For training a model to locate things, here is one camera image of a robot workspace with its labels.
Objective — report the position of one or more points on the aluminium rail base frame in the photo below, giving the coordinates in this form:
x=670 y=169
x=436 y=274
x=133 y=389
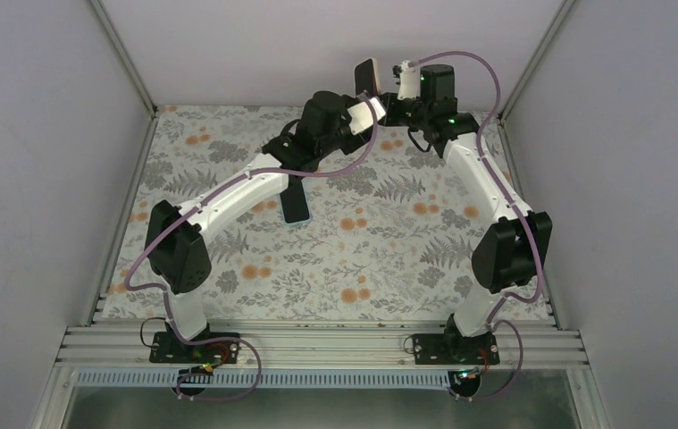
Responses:
x=310 y=355

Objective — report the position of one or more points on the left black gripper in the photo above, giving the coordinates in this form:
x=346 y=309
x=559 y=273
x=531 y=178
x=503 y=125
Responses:
x=364 y=139

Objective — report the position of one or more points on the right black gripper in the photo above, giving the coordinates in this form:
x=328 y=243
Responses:
x=389 y=117

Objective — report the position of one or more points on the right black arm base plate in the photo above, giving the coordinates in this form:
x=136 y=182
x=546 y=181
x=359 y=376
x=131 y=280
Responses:
x=438 y=349

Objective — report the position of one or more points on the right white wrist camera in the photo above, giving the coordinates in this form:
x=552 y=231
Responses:
x=409 y=80

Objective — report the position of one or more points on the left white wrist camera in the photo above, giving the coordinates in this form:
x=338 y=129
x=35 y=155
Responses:
x=364 y=115

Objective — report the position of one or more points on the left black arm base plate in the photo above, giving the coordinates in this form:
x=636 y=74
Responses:
x=219 y=348

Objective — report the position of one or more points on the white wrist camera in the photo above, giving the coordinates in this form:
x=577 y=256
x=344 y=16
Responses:
x=409 y=80
x=364 y=115

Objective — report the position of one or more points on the floral patterned table mat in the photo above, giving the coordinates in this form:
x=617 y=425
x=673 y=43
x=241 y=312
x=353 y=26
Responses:
x=390 y=241

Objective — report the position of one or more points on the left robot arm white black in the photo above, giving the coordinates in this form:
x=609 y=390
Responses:
x=178 y=236

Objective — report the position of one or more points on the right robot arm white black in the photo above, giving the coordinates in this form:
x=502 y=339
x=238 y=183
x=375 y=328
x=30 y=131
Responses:
x=508 y=261

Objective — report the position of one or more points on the phone in blue case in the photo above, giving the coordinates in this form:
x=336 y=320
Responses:
x=293 y=201

